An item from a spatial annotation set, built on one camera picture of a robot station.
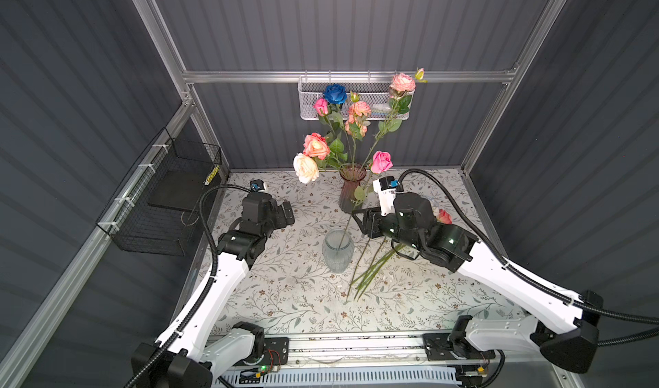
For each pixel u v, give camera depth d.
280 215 0.70
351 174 0.95
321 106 0.81
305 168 0.67
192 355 0.38
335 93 0.78
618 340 0.47
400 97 0.79
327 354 0.74
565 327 0.40
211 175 0.81
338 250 0.75
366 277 0.87
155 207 0.73
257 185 0.66
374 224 0.58
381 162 0.62
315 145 0.67
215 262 0.48
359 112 0.81
